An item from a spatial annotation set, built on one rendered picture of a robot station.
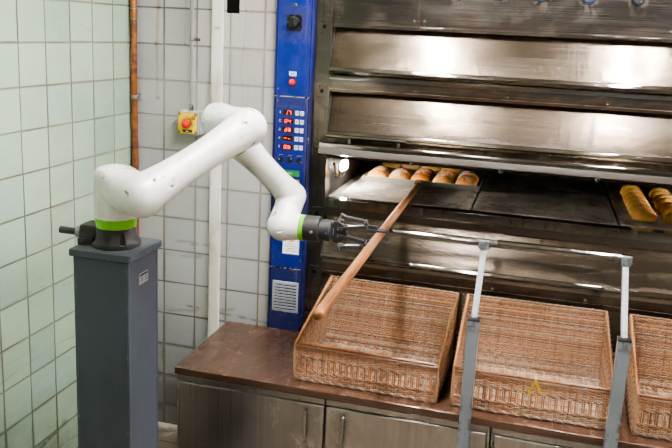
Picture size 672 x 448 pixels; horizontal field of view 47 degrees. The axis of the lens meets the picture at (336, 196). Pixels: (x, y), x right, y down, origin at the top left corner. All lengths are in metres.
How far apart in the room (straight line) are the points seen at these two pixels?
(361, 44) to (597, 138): 0.99
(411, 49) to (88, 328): 1.61
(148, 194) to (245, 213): 1.22
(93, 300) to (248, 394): 0.83
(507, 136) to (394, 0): 0.70
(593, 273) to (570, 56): 0.85
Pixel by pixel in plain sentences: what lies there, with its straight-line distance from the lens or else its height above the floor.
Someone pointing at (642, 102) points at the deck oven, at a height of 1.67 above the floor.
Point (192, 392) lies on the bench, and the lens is 3.15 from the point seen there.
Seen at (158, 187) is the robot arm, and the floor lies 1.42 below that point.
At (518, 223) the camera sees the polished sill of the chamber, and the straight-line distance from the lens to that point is 3.18.
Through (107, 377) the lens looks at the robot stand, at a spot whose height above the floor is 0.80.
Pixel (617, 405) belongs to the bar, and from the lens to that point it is 2.77.
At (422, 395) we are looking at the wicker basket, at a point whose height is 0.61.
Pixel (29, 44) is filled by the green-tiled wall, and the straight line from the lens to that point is 2.96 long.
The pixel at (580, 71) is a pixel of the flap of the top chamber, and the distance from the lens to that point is 3.09.
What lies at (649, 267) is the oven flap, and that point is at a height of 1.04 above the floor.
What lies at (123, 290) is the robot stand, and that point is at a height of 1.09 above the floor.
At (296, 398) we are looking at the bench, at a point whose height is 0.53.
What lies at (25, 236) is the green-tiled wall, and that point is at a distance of 3.02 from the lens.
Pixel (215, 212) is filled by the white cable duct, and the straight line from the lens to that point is 3.45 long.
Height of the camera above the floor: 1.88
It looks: 12 degrees down
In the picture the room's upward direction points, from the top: 3 degrees clockwise
